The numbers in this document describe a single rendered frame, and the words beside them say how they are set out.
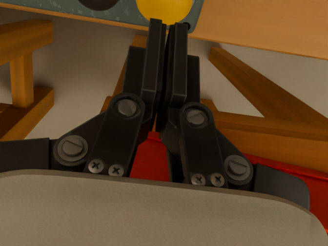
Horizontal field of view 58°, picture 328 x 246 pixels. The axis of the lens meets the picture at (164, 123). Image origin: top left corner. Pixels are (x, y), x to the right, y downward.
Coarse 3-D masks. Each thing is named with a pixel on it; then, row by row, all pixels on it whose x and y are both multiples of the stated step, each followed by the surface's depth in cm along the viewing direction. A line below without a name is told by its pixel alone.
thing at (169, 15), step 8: (136, 0) 15; (144, 0) 15; (152, 0) 15; (160, 0) 15; (168, 0) 15; (176, 0) 15; (184, 0) 15; (144, 8) 15; (152, 8) 15; (160, 8) 15; (168, 8) 15; (176, 8) 15; (184, 8) 15; (144, 16) 16; (152, 16) 16; (160, 16) 16; (168, 16) 16; (176, 16) 16; (184, 16) 16; (168, 24) 16
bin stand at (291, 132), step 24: (216, 48) 105; (240, 72) 73; (264, 96) 58; (288, 96) 55; (216, 120) 35; (240, 120) 36; (264, 120) 38; (288, 120) 48; (312, 120) 43; (240, 144) 34; (264, 144) 34; (288, 144) 34; (312, 144) 34; (312, 168) 36
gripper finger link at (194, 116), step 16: (192, 112) 10; (208, 112) 10; (192, 128) 10; (208, 128) 10; (192, 144) 9; (208, 144) 10; (176, 160) 12; (192, 160) 9; (208, 160) 9; (176, 176) 11; (192, 176) 9; (208, 176) 9; (224, 176) 9
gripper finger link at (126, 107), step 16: (128, 96) 10; (112, 112) 10; (128, 112) 10; (112, 128) 9; (128, 128) 9; (96, 144) 9; (112, 144) 9; (128, 144) 9; (96, 160) 9; (112, 160) 9; (128, 160) 9; (128, 176) 11
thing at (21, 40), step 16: (0, 32) 68; (16, 32) 74; (32, 32) 84; (48, 32) 99; (0, 48) 67; (16, 48) 75; (32, 48) 86; (0, 64) 67; (16, 64) 84; (32, 64) 91; (16, 80) 86; (32, 80) 92; (16, 96) 88; (32, 96) 94; (48, 96) 106; (0, 112) 90; (16, 112) 86; (32, 112) 91; (0, 128) 76; (16, 128) 80; (32, 128) 92
